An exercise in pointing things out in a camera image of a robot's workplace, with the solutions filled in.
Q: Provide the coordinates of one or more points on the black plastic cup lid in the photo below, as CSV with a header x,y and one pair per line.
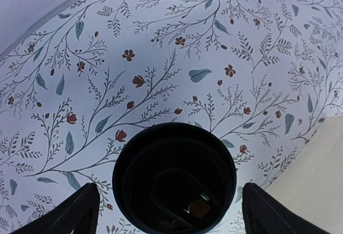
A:
x,y
174,178

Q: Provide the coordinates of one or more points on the floral patterned table mat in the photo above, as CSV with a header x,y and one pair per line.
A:
x,y
261,75

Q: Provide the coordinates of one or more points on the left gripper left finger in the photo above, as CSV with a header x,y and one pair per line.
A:
x,y
77,214

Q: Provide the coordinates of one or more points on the beige paper takeout bag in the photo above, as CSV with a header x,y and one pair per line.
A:
x,y
311,187

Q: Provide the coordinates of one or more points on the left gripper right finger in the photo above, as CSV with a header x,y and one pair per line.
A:
x,y
264,214

